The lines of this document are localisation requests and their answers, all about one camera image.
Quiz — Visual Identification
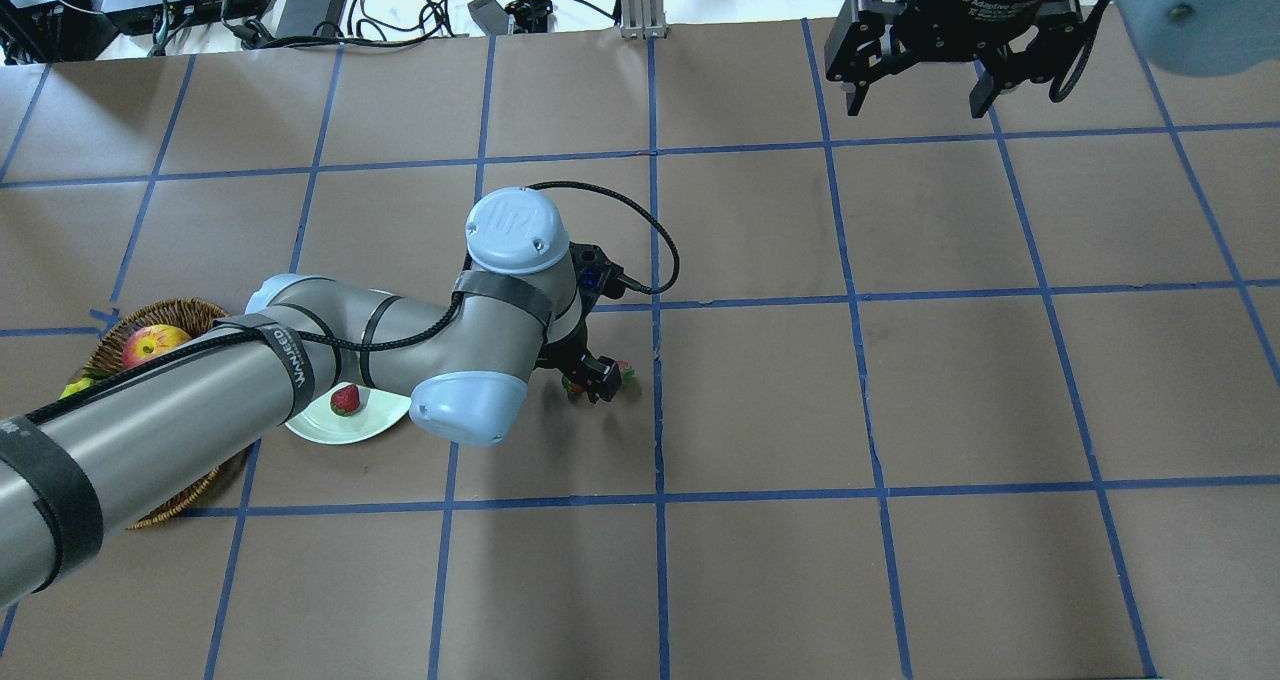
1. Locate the red apple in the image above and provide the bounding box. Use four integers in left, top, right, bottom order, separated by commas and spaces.
120, 324, 193, 370

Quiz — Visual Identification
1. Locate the light green plate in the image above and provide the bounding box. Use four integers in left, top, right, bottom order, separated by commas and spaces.
284, 383, 410, 446

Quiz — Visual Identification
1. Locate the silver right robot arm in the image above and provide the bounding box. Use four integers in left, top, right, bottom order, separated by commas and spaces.
823, 0, 1279, 119

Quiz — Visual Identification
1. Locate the yellow banana bunch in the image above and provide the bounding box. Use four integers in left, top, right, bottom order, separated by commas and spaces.
59, 376, 97, 400

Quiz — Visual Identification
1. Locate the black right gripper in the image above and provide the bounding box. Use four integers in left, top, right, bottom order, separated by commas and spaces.
824, 0, 1091, 119

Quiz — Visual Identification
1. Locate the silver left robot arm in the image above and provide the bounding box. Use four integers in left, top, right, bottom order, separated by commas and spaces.
1, 183, 634, 604

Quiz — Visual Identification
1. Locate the woven wicker basket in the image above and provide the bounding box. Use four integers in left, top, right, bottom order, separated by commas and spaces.
70, 297, 250, 530

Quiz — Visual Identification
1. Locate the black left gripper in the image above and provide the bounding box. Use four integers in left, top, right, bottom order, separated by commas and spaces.
535, 320, 623, 403

